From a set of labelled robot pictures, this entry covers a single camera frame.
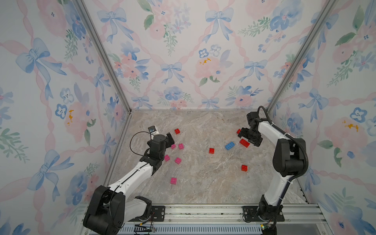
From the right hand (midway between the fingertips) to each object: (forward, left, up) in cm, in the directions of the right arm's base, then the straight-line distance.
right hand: (247, 138), depth 97 cm
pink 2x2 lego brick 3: (-13, +52, -3) cm, 54 cm away
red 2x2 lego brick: (+9, +3, -4) cm, 11 cm away
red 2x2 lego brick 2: (-7, +23, -4) cm, 25 cm away
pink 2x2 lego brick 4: (-14, +45, -4) cm, 48 cm away
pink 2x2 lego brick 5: (-27, +47, -3) cm, 54 cm away
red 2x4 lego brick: (-2, +1, -3) cm, 3 cm away
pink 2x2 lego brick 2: (-4, +44, -3) cm, 44 cm away
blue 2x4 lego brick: (-3, +11, -4) cm, 12 cm away
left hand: (-5, +52, +12) cm, 54 cm away
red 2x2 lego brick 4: (+8, +47, -3) cm, 48 cm away
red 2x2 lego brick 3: (-18, +5, -4) cm, 20 cm away
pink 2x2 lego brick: (-4, +49, -3) cm, 49 cm away
